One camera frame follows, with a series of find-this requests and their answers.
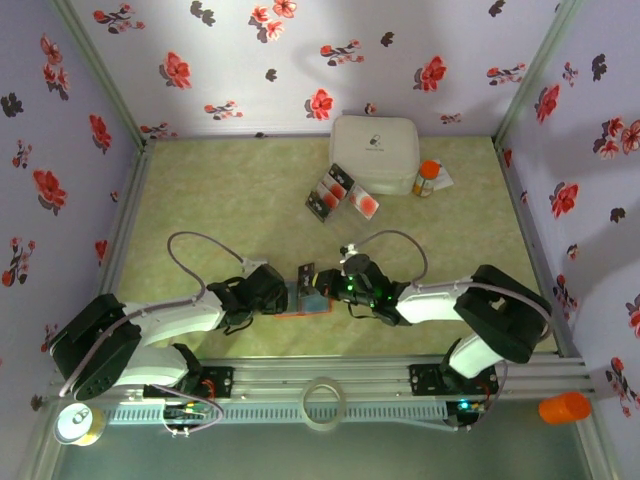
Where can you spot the red white credit card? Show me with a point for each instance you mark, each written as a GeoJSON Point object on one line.
{"type": "Point", "coordinates": [330, 200]}
{"type": "Point", "coordinates": [367, 204]}
{"type": "Point", "coordinates": [337, 190]}

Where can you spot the battery blister pack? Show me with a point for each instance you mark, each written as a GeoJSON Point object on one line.
{"type": "Point", "coordinates": [325, 216]}

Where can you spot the aluminium side rail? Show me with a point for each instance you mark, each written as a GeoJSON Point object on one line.
{"type": "Point", "coordinates": [520, 210]}
{"type": "Point", "coordinates": [131, 190]}

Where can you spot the green circuit board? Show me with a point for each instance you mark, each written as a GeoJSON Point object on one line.
{"type": "Point", "coordinates": [465, 406]}
{"type": "Point", "coordinates": [187, 411]}

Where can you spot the clear tape roll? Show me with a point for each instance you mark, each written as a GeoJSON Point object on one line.
{"type": "Point", "coordinates": [303, 404]}

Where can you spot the aluminium front frame rail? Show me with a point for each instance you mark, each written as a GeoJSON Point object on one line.
{"type": "Point", "coordinates": [300, 370]}

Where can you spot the aluminium corner post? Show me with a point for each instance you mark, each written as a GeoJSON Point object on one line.
{"type": "Point", "coordinates": [532, 75]}
{"type": "Point", "coordinates": [103, 75]}

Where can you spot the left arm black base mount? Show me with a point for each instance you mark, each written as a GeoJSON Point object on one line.
{"type": "Point", "coordinates": [220, 380]}

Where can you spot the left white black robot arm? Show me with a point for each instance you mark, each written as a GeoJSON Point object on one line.
{"type": "Point", "coordinates": [175, 320]}

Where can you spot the orange-capped pill bottle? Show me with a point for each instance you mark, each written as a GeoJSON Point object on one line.
{"type": "Point", "coordinates": [427, 175]}

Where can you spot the yellow tape roll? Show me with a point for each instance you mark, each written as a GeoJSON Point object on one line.
{"type": "Point", "coordinates": [80, 425]}

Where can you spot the white pill case box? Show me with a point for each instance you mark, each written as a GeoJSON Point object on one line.
{"type": "Point", "coordinates": [372, 150]}

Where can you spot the black credit card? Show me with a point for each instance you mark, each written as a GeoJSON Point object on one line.
{"type": "Point", "coordinates": [341, 176]}
{"type": "Point", "coordinates": [306, 280]}
{"type": "Point", "coordinates": [317, 206]}

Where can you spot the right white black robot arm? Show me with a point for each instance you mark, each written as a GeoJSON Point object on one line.
{"type": "Point", "coordinates": [425, 305]}

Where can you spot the white paper leaflet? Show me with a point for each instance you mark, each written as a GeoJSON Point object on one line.
{"type": "Point", "coordinates": [445, 177]}

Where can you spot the orange plastic cup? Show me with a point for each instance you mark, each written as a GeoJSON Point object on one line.
{"type": "Point", "coordinates": [565, 407]}

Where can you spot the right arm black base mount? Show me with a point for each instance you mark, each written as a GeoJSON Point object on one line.
{"type": "Point", "coordinates": [425, 380]}

